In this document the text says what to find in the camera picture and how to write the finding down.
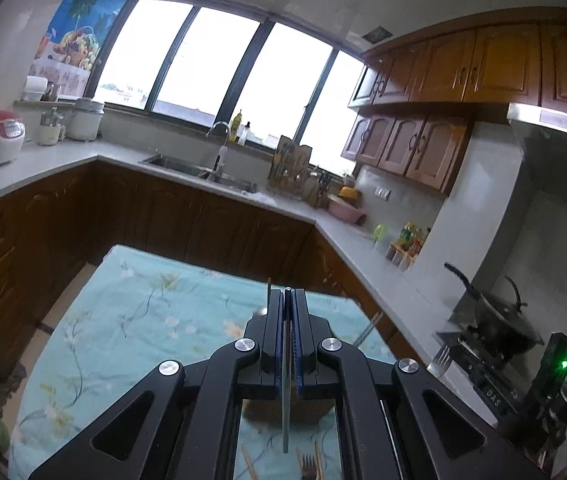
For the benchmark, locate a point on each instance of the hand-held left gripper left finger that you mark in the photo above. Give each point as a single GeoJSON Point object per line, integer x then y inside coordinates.
{"type": "Point", "coordinates": [276, 350]}

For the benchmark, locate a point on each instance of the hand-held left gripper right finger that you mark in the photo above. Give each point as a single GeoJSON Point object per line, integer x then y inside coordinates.
{"type": "Point", "coordinates": [301, 350]}

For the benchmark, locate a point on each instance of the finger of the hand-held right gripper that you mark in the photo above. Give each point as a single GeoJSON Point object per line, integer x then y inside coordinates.
{"type": "Point", "coordinates": [466, 367]}

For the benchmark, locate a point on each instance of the steel fork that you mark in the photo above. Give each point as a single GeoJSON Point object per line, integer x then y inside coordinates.
{"type": "Point", "coordinates": [441, 360]}

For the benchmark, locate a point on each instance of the wooden utensil holder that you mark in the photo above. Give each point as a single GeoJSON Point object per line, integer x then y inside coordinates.
{"type": "Point", "coordinates": [263, 412]}

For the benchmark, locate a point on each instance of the wooden chopstick with patterned tip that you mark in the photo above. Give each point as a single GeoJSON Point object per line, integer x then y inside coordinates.
{"type": "Point", "coordinates": [319, 460]}
{"type": "Point", "coordinates": [248, 462]}

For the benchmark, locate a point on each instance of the gas stove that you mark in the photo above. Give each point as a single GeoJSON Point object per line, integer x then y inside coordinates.
{"type": "Point", "coordinates": [493, 362]}

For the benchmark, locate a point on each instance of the black wok with lid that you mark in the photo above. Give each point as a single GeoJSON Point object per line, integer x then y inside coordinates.
{"type": "Point", "coordinates": [503, 320]}

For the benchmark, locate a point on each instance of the condiment bottles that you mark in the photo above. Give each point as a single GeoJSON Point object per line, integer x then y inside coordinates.
{"type": "Point", "coordinates": [412, 237]}

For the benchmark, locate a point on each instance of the green plastic object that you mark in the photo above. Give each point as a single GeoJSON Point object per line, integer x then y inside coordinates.
{"type": "Point", "coordinates": [380, 233]}

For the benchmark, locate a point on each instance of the blue floral tablecloth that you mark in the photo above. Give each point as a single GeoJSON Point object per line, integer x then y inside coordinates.
{"type": "Point", "coordinates": [138, 310]}

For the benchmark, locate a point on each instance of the pink plastic basin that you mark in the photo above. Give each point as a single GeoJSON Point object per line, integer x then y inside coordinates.
{"type": "Point", "coordinates": [346, 212]}

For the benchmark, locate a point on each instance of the knife block with knives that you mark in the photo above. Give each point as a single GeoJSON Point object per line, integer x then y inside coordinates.
{"type": "Point", "coordinates": [321, 190]}

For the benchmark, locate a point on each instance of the yellow bowl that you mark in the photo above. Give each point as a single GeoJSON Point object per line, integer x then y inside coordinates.
{"type": "Point", "coordinates": [348, 193]}

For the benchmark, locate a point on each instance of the wooden base cabinets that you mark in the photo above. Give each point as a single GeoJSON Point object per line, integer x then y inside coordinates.
{"type": "Point", "coordinates": [163, 225]}

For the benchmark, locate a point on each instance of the wooden cutting board rack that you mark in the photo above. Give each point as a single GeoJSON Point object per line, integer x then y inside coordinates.
{"type": "Point", "coordinates": [288, 165]}

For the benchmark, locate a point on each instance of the chrome kitchen faucet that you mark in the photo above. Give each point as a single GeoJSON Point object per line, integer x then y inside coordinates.
{"type": "Point", "coordinates": [222, 152]}

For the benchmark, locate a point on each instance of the white pump bottle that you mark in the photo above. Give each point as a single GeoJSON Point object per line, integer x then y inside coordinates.
{"type": "Point", "coordinates": [244, 135]}

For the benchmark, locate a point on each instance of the yellow dish soap bottle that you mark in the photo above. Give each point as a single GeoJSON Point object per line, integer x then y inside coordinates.
{"type": "Point", "coordinates": [235, 127]}

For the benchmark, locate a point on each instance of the steel range hood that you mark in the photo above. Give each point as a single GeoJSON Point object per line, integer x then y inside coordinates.
{"type": "Point", "coordinates": [563, 160]}

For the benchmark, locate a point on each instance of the white kitchen countertop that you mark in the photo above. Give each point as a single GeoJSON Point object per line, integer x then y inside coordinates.
{"type": "Point", "coordinates": [63, 160]}

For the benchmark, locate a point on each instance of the large kitchen window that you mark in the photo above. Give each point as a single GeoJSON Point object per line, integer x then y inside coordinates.
{"type": "Point", "coordinates": [213, 70]}

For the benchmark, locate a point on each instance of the wooden upper cabinets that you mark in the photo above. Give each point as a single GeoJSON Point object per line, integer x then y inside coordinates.
{"type": "Point", "coordinates": [463, 70]}

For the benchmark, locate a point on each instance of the large white cooker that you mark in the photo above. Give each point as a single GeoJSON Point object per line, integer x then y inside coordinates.
{"type": "Point", "coordinates": [86, 120]}

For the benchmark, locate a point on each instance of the small white kitchen appliance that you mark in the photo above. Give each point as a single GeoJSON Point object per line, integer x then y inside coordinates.
{"type": "Point", "coordinates": [51, 130]}

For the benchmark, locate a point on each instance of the ceiling vent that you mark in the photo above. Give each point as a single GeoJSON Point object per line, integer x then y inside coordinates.
{"type": "Point", "coordinates": [377, 34]}

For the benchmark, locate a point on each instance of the white storage box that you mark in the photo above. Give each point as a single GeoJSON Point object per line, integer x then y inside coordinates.
{"type": "Point", "coordinates": [34, 89]}

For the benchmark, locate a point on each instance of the white wall socket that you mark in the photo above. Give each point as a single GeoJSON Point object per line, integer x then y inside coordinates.
{"type": "Point", "coordinates": [382, 193]}

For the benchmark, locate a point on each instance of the fruit and palm wall poster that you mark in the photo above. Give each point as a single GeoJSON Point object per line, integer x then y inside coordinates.
{"type": "Point", "coordinates": [81, 20]}

